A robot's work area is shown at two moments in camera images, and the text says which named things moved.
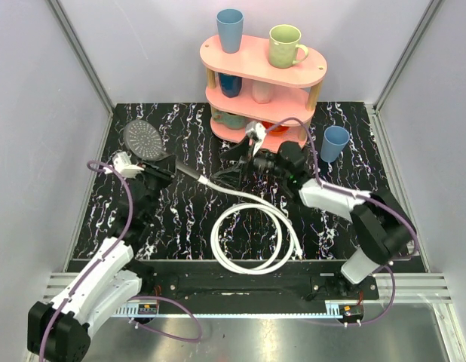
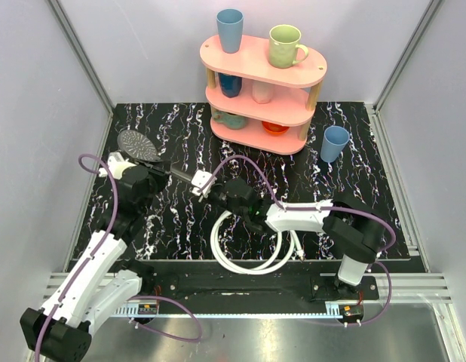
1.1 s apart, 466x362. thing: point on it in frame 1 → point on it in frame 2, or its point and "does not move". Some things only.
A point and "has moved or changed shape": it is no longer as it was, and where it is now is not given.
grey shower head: [143, 139] has moved or changed shape
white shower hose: [286, 252] does not move
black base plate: [253, 287] does not move
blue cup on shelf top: [230, 25] does not move
